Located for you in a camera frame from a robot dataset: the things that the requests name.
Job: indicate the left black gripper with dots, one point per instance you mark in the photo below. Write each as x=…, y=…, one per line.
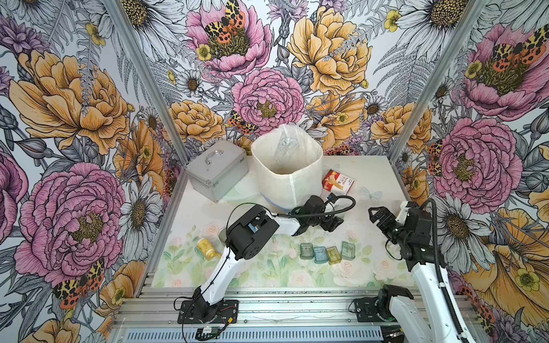
x=304, y=219

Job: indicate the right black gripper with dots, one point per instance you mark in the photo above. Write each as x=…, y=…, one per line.
x=390, y=223

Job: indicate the translucent green shavings tray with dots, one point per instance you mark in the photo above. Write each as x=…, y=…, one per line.
x=307, y=251

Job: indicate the translucent blue shavings tray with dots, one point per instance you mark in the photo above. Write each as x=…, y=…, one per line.
x=320, y=255

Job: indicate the translucent yellow shavings tray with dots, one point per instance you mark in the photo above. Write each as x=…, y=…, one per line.
x=334, y=256

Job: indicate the clear teal shavings tray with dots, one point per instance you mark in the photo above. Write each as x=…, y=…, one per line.
x=348, y=251

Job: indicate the yellow pencil sharpener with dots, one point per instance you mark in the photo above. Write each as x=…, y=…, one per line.
x=207, y=249

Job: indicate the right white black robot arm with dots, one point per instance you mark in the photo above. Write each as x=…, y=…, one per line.
x=445, y=322

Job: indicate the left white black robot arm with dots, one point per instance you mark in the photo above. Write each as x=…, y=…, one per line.
x=247, y=236

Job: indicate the red white bandage box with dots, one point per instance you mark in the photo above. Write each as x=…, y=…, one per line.
x=336, y=183

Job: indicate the white lined trash bin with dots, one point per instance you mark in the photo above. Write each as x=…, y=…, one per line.
x=288, y=165

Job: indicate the silver aluminium case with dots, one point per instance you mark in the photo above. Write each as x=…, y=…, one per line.
x=217, y=170

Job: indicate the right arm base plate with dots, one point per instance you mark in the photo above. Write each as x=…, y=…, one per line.
x=371, y=309

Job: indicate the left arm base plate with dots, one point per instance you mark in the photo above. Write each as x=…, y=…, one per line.
x=199, y=312

